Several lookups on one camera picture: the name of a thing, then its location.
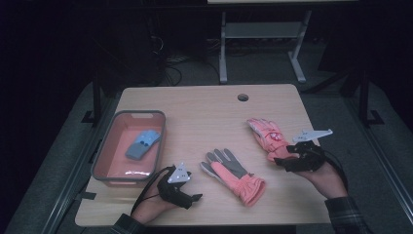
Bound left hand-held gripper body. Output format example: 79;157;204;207
157;162;197;211

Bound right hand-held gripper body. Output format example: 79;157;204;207
285;128;334;174

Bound pink padded glove with print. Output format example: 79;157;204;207
245;117;298;164

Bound pink glove with grey palm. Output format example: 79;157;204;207
199;147;267;209

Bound blue glove with dots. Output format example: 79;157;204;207
125;129;163;161

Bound pink basket with grey rim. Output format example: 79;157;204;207
91;109;168;188

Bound person's left hand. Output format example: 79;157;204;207
131;180;179;226

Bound person's right hand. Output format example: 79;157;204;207
295;160;349;200

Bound black metal stand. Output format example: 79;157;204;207
80;70;105;127
356;66;386;129

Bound black tape strip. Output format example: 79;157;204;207
75;191;97;201

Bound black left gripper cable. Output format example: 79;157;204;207
130;165;175;216

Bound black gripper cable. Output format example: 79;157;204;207
130;165;175;216
319;148;350;192

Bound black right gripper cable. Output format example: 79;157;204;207
319;148;350;192

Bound grey metal rail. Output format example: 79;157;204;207
343;97;413;226
41;97;122;234

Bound black cables on floor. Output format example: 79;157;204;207
152;33;222;87

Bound grey metal table frame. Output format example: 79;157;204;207
218;9;314;85

